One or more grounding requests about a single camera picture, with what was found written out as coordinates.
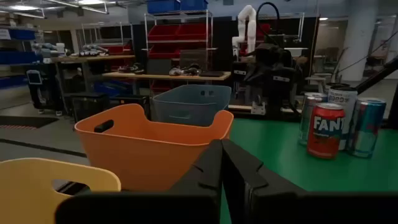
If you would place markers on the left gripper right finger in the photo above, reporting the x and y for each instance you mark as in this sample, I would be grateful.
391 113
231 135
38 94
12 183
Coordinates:
242 174

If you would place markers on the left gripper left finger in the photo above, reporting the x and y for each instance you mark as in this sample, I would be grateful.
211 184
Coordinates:
205 174

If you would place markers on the orange plastic bin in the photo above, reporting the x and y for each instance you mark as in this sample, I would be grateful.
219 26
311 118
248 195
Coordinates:
140 161

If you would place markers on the blue silver Red Bull can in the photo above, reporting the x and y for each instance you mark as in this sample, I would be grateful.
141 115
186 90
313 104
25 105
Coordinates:
367 130
306 121

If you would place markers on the red Fanta soda can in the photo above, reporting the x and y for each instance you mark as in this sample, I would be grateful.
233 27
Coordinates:
323 137

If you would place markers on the white Celsius can black lid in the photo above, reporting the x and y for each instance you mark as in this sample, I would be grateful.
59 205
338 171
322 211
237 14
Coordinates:
342 99
335 85

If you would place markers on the yellow plastic bin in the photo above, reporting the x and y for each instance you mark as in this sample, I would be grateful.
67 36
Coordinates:
25 193

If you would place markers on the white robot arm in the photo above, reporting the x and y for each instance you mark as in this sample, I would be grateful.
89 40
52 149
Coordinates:
250 28

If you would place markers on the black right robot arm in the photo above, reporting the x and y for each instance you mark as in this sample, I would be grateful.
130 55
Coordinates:
270 74

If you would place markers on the blue-grey plastic bin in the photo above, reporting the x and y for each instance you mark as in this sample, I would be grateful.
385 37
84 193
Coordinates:
186 105

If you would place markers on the wooden workbench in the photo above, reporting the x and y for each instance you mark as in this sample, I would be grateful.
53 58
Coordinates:
166 75
93 58

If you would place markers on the red storage bin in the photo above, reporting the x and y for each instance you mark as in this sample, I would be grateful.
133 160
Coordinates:
163 32
192 31
161 51

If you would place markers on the black crate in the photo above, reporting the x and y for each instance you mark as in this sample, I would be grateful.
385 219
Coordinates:
88 105

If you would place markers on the blue storage bin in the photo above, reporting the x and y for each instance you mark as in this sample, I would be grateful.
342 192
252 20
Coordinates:
163 5
194 4

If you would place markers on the white round column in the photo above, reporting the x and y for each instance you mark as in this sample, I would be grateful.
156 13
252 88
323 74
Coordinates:
357 40

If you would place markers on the black floor mat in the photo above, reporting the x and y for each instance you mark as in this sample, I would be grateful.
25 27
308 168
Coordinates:
25 122

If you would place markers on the silver arm base bracket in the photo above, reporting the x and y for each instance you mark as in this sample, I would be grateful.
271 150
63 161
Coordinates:
258 109

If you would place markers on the black frame post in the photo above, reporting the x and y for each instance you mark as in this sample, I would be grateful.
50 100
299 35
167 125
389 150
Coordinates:
393 109

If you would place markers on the black diagonal frame brace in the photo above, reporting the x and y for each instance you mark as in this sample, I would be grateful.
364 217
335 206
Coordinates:
379 74

